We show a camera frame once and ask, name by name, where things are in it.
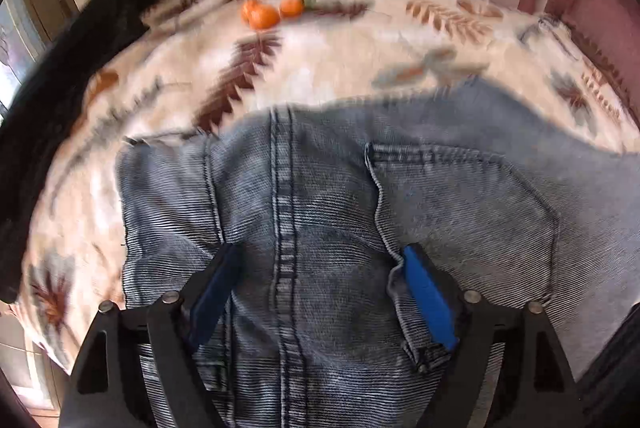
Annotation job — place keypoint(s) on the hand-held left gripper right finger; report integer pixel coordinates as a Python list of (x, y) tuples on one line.
[(430, 298)]

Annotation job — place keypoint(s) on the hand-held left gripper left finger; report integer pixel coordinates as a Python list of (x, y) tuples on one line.
[(214, 295)]

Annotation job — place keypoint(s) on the blue denim pants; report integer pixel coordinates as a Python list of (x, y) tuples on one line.
[(320, 218)]

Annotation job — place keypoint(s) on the black cloth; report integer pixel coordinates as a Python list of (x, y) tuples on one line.
[(60, 98)]

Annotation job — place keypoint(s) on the leaf print blanket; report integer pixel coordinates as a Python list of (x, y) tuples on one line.
[(320, 53)]

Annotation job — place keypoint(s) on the orange tangerine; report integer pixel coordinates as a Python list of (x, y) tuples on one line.
[(291, 6), (248, 11), (264, 17)]

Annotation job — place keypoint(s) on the brown door with glass pane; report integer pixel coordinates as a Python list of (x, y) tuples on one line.
[(22, 23)]

